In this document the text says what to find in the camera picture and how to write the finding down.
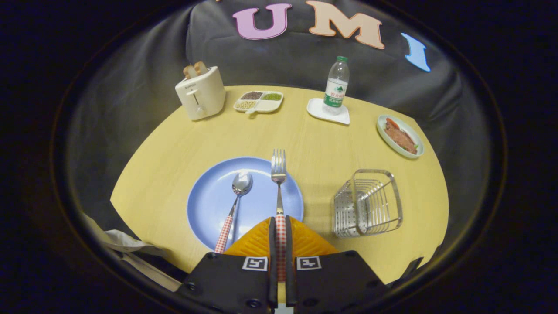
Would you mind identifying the crumpled white paper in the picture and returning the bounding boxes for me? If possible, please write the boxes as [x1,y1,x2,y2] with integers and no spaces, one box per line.
[83,214,181,292]

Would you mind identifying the spoon with red checkered handle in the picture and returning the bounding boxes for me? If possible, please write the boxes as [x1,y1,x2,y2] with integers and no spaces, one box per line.
[214,171,254,254]

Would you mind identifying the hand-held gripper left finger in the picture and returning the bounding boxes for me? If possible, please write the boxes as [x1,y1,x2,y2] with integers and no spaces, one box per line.
[174,217,278,312]

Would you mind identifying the white divided dish with beans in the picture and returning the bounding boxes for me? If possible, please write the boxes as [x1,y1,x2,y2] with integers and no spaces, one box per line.
[233,90,284,115]

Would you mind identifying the blue round plate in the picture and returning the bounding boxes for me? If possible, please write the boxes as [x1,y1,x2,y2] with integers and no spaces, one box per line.
[187,157,304,252]

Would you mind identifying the metal wire cutlery basket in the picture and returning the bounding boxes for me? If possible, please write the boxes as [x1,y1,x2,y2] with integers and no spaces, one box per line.
[333,169,403,238]

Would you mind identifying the clear plastic water bottle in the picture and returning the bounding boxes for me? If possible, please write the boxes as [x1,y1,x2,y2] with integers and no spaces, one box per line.
[323,55,350,115]

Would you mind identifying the white square coaster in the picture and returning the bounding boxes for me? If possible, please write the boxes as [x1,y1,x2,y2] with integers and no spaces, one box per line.
[306,98,351,126]

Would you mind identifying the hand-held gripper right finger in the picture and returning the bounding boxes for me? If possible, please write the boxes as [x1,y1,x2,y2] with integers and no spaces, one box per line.
[285,216,386,312]

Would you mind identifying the fork with red checkered handle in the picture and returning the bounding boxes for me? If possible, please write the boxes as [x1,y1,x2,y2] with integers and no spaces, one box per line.
[271,149,288,283]

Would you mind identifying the pale green plate with food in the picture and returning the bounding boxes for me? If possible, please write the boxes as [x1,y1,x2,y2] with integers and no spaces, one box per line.
[377,114,425,159]

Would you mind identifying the cream toaster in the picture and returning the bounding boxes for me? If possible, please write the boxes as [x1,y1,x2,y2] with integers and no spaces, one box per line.
[175,66,226,121]

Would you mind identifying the black backdrop cloth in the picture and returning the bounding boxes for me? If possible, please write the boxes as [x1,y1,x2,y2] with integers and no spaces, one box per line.
[65,0,493,271]

